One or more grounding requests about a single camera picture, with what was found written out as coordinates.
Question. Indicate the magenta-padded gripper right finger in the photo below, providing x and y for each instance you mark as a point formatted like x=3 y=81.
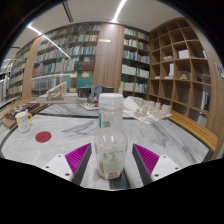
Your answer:
x=165 y=166

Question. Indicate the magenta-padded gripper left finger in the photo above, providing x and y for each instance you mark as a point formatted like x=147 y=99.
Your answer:
x=57 y=165

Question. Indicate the clear plastic bottle white cap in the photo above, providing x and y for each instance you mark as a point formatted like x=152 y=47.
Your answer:
x=111 y=143

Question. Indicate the flat round red coaster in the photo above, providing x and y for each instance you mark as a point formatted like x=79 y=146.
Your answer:
x=43 y=137

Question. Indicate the white cup yellow rim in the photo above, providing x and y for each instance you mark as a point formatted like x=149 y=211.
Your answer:
x=23 y=123

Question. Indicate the white terrain model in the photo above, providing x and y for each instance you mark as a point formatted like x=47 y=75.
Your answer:
x=146 y=111

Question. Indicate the brown model on wooden board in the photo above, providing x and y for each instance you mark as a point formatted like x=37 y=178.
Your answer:
x=20 y=111

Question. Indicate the white building model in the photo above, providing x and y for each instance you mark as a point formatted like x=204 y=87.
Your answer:
x=56 y=95

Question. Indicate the dark grey building model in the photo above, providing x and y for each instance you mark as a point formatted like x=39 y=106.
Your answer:
x=91 y=91

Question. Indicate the wooden cubby shelf unit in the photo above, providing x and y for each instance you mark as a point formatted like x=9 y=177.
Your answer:
x=180 y=80

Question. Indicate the tall book shelf unit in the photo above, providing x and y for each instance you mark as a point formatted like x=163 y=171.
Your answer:
x=76 y=50

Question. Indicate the curved ceiling light strip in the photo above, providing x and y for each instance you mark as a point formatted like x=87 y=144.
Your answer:
x=46 y=37

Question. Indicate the straight ceiling light strip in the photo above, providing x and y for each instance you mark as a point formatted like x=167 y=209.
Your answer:
x=119 y=10

